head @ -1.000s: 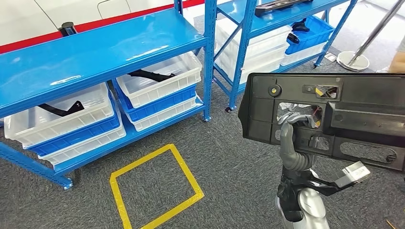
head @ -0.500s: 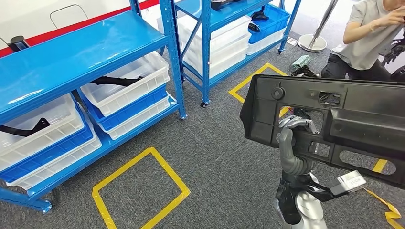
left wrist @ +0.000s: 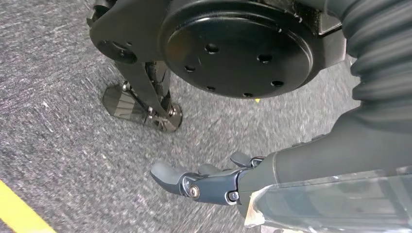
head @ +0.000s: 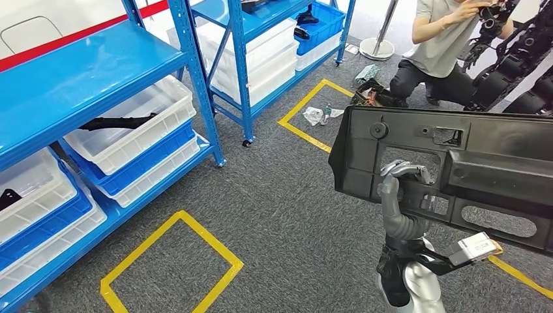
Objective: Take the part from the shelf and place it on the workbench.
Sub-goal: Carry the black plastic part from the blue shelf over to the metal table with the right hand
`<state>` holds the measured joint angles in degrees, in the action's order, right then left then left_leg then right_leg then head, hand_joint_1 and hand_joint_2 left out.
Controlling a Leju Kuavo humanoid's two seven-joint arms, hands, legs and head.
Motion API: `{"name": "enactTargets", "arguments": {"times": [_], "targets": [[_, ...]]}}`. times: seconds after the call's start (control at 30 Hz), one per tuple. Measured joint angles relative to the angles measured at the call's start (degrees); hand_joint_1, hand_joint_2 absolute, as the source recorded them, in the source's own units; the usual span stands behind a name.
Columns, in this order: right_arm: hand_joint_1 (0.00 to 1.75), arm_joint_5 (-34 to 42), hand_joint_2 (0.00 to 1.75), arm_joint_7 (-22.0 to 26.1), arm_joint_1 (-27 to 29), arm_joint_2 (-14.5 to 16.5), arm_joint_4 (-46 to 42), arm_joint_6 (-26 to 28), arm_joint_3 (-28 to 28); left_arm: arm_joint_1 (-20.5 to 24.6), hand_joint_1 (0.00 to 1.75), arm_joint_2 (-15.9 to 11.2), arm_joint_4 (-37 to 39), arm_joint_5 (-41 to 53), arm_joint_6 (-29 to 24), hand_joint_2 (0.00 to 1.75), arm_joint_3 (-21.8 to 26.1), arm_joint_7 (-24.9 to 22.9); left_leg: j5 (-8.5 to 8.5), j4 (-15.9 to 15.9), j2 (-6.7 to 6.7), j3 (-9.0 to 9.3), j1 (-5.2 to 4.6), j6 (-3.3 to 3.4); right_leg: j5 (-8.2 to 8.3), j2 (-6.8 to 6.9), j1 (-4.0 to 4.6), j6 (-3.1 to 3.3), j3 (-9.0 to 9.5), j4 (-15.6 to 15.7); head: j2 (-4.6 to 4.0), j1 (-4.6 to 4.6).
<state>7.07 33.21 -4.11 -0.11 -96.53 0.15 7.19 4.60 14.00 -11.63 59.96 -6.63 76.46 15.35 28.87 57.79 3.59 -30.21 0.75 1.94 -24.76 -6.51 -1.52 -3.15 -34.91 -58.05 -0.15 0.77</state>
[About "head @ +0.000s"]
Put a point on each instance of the person's hand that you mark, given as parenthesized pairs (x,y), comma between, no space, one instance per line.
(468,11)

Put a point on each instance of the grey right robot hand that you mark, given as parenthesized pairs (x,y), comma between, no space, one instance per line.
(388,198)

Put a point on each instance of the black plastic plate bracket part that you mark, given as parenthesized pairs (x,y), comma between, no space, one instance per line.
(497,181)

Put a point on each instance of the person's forearm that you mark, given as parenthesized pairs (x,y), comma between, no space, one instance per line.
(432,30)

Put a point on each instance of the small black part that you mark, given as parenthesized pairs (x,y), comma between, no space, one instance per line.
(301,33)
(307,18)

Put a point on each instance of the blue metal shelf rack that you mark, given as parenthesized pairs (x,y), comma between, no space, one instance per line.
(86,65)
(242,65)

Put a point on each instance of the long black plastic part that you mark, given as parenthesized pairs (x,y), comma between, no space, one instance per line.
(116,122)

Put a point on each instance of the person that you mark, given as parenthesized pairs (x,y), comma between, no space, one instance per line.
(440,52)

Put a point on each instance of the black humanoid robot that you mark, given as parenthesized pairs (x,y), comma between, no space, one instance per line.
(518,56)

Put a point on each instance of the chrome pole stand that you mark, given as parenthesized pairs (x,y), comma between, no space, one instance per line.
(376,49)

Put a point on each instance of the black open tool bag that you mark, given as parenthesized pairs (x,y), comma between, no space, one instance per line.
(376,97)

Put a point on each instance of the crumpled clear plastic bag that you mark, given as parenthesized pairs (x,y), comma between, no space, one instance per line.
(313,116)

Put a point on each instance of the green patterned cloth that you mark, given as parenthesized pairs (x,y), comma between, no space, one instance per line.
(367,73)

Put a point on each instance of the yellow floor tape square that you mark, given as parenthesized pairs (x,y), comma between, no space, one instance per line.
(302,101)

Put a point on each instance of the white car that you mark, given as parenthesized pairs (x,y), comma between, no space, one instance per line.
(86,17)

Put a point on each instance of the red barrier belt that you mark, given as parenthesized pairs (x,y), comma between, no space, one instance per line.
(43,49)

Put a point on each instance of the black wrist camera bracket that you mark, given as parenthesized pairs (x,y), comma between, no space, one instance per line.
(432,262)

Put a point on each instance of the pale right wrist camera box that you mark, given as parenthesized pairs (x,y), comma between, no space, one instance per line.
(477,248)

